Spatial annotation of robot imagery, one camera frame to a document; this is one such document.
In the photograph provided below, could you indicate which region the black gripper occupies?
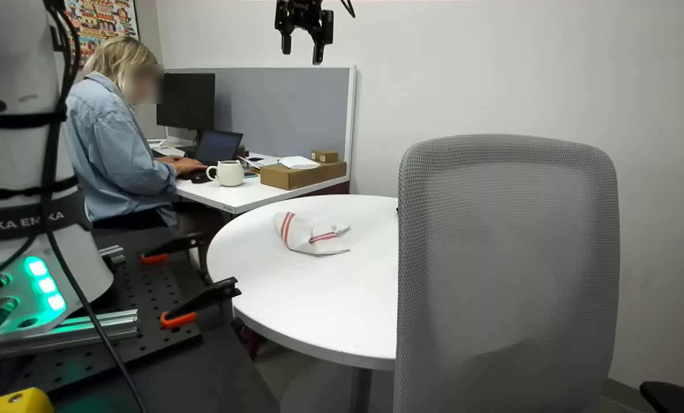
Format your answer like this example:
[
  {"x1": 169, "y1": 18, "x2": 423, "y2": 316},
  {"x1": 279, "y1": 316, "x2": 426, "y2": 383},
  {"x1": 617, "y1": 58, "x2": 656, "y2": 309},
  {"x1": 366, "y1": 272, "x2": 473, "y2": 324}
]
[{"x1": 275, "y1": 0, "x2": 333, "y2": 64}]

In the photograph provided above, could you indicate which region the white towel with red stripes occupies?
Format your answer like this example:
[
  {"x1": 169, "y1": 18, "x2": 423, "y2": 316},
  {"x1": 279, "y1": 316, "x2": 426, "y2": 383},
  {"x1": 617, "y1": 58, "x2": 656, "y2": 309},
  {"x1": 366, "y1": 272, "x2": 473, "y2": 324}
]
[{"x1": 273, "y1": 210, "x2": 349, "y2": 257}]

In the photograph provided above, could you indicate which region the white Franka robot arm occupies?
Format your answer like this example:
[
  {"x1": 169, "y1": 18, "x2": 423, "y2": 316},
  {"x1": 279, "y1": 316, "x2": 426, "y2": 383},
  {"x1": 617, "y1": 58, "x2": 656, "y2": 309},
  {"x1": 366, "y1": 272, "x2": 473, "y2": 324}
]
[{"x1": 0, "y1": 0, "x2": 192, "y2": 340}]

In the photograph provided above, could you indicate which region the grey mesh office chair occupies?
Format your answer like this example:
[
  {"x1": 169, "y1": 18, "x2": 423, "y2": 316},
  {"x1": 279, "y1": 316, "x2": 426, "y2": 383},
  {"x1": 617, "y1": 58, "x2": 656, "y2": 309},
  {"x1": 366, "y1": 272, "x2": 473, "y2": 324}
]
[{"x1": 392, "y1": 136, "x2": 619, "y2": 413}]

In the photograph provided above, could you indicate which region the black chair armrest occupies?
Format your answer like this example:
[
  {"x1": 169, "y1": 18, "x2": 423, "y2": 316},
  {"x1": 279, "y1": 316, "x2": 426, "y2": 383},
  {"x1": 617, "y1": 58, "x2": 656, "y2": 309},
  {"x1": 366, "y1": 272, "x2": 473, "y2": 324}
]
[{"x1": 640, "y1": 380, "x2": 684, "y2": 413}]

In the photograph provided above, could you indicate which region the grey cubicle partition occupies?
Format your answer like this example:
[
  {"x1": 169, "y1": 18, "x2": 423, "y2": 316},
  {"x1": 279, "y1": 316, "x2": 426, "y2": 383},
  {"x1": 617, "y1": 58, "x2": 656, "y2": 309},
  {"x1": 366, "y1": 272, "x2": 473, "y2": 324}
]
[{"x1": 168, "y1": 66, "x2": 355, "y2": 160}]

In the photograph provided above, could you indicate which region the small cardboard box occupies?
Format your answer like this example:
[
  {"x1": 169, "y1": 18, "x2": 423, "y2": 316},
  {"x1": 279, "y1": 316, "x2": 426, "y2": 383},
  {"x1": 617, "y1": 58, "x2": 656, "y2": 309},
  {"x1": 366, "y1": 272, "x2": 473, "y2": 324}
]
[{"x1": 311, "y1": 152, "x2": 340, "y2": 162}]

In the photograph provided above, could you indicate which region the black computer monitor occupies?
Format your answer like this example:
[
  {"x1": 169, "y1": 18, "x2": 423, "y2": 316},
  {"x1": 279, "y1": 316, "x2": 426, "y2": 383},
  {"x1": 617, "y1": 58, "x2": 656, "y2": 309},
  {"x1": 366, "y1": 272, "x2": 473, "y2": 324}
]
[{"x1": 156, "y1": 73, "x2": 216, "y2": 130}]

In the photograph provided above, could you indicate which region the flat cardboard box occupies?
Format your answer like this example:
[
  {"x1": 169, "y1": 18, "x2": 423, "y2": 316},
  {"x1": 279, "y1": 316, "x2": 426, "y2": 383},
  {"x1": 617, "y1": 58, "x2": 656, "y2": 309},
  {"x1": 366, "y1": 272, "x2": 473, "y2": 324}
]
[{"x1": 258, "y1": 162, "x2": 347, "y2": 191}]

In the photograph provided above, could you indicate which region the black laptop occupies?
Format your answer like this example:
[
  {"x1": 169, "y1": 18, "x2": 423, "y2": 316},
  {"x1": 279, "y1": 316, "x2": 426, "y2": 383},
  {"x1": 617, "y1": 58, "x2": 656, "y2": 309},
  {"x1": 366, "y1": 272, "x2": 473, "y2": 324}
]
[{"x1": 192, "y1": 130, "x2": 242, "y2": 165}]

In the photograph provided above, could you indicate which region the white teapot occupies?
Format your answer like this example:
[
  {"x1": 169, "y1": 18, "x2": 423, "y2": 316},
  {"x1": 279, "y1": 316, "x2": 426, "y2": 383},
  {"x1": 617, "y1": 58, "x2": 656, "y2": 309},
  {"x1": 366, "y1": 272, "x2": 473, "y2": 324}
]
[{"x1": 207, "y1": 160, "x2": 242, "y2": 187}]

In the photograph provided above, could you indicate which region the white office desk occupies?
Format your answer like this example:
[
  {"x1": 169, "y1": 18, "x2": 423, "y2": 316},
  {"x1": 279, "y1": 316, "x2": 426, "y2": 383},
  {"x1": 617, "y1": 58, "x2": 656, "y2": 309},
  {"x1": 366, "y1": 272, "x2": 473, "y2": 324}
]
[{"x1": 176, "y1": 174, "x2": 349, "y2": 214}]

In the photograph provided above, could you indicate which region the blonde woman in denim shirt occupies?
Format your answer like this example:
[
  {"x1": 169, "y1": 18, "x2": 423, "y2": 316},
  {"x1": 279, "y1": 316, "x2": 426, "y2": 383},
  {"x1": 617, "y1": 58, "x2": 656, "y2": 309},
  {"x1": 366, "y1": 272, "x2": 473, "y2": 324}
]
[{"x1": 66, "y1": 37, "x2": 202, "y2": 229}]

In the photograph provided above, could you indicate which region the round white table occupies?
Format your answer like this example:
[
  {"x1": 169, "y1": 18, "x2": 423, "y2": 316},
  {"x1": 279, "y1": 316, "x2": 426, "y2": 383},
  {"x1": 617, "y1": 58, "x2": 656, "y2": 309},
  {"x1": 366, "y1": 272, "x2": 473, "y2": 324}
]
[{"x1": 207, "y1": 196, "x2": 397, "y2": 413}]

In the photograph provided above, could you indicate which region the black clamp with orange tip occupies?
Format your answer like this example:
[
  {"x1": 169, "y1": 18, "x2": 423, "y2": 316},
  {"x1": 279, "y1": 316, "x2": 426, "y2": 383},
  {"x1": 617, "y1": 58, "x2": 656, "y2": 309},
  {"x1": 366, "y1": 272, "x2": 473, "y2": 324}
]
[{"x1": 159, "y1": 277, "x2": 241, "y2": 331}]

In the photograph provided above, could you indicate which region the yellow object at corner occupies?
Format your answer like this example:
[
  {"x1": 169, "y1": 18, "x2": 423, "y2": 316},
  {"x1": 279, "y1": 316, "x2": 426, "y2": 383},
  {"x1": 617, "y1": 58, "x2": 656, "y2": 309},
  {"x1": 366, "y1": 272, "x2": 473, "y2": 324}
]
[{"x1": 0, "y1": 387, "x2": 55, "y2": 413}]

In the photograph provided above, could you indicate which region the colourful wall poster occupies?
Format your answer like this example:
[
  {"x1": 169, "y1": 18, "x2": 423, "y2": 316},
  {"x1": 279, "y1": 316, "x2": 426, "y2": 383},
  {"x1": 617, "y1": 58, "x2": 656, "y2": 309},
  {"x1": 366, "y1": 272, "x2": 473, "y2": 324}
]
[{"x1": 65, "y1": 0, "x2": 139, "y2": 62}]

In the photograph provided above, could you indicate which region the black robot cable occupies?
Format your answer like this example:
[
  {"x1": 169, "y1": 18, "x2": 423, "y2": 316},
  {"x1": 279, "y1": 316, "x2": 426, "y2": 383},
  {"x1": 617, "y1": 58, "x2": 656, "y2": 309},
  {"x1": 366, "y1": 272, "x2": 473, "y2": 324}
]
[{"x1": 40, "y1": 0, "x2": 151, "y2": 413}]

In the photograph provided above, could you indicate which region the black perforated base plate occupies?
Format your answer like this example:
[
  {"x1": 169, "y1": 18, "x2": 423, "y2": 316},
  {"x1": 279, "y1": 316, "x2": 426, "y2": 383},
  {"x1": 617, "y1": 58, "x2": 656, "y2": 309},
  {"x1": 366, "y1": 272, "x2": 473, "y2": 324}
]
[{"x1": 0, "y1": 248, "x2": 239, "y2": 389}]

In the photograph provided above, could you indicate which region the aluminium rail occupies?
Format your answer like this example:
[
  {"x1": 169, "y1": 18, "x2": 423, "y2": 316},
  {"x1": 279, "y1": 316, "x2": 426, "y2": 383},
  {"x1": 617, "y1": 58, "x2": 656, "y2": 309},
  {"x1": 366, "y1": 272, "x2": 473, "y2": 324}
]
[{"x1": 0, "y1": 309, "x2": 139, "y2": 358}]

